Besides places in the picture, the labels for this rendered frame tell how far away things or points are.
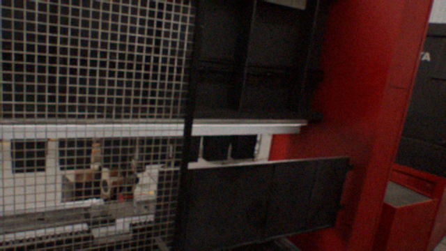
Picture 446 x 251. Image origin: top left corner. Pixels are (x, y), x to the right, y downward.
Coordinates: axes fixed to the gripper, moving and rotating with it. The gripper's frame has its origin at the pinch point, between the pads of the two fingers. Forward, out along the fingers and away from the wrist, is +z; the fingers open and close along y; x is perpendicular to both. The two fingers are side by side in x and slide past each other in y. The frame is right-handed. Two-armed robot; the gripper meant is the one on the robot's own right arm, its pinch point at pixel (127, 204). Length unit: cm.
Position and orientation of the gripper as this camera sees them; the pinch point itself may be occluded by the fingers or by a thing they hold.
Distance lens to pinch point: 247.4
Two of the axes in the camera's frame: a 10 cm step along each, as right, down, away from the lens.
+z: 0.0, 10.0, -0.2
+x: 8.8, 0.1, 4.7
